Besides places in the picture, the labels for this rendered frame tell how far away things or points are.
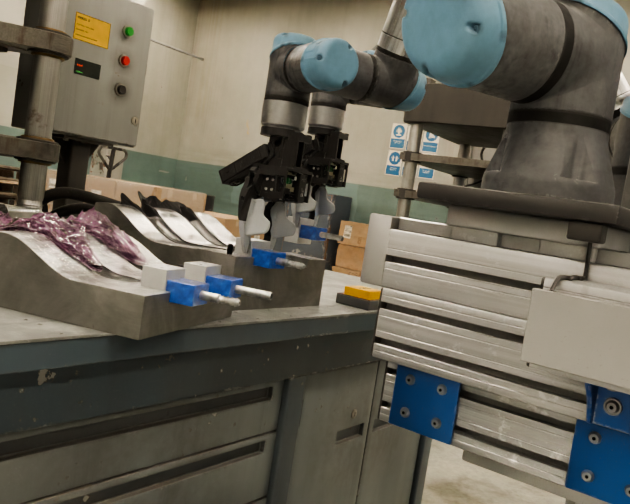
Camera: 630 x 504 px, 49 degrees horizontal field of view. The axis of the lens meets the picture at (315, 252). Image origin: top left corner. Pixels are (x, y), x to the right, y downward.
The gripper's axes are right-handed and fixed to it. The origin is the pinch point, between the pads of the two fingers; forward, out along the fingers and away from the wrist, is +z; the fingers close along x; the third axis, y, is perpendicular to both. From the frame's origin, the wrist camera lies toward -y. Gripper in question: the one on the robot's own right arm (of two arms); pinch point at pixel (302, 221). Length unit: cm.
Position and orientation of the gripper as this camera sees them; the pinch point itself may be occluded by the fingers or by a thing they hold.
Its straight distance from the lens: 148.6
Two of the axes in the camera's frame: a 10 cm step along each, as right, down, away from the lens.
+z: -1.5, 9.9, 0.7
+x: 5.8, 0.3, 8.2
